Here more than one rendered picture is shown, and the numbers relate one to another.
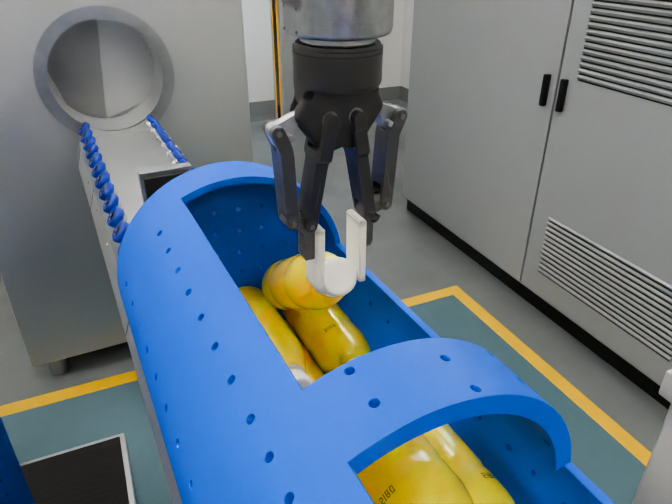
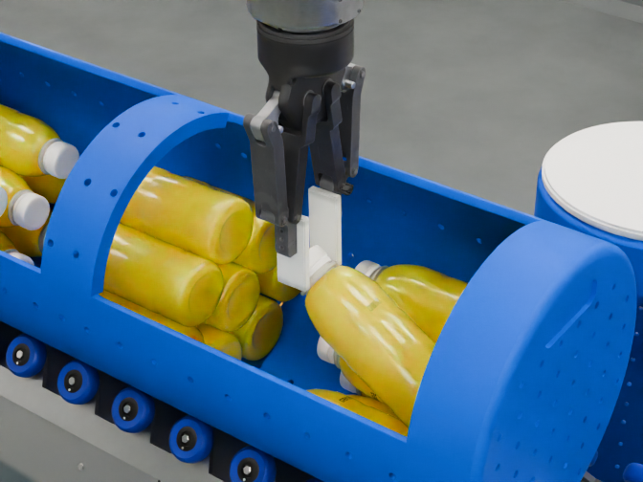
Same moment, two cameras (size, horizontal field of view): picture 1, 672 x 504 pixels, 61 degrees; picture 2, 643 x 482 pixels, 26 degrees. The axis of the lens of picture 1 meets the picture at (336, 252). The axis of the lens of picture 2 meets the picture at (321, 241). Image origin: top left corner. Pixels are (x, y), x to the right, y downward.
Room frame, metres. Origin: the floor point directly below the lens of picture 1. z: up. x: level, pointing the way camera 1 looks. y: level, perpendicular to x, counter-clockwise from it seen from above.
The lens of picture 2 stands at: (1.39, -0.45, 1.82)
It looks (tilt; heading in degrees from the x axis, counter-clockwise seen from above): 32 degrees down; 153
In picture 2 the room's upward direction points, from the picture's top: straight up
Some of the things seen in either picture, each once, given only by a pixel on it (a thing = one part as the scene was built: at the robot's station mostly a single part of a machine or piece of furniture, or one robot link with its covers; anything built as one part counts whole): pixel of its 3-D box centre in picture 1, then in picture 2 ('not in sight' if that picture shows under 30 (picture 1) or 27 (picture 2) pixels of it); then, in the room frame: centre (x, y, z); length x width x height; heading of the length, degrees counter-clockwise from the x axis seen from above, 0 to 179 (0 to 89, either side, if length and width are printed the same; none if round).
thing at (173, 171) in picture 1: (171, 205); not in sight; (1.03, 0.33, 1.00); 0.10 x 0.04 x 0.15; 116
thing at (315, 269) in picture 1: (315, 255); (324, 227); (0.48, 0.02, 1.20); 0.03 x 0.01 x 0.07; 27
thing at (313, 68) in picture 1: (337, 94); (305, 69); (0.49, 0.00, 1.36); 0.08 x 0.07 x 0.09; 117
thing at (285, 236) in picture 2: (372, 218); (278, 231); (0.51, -0.04, 1.23); 0.03 x 0.01 x 0.05; 117
